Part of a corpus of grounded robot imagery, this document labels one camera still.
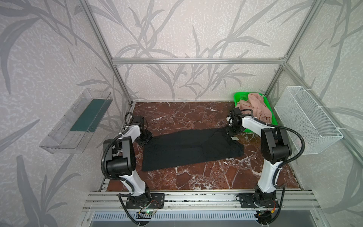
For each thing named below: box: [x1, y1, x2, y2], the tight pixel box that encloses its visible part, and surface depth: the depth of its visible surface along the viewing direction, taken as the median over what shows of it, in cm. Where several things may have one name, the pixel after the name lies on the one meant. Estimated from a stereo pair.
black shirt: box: [141, 127, 245, 173], surface depth 94 cm
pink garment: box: [235, 92, 272, 124], surface depth 104 cm
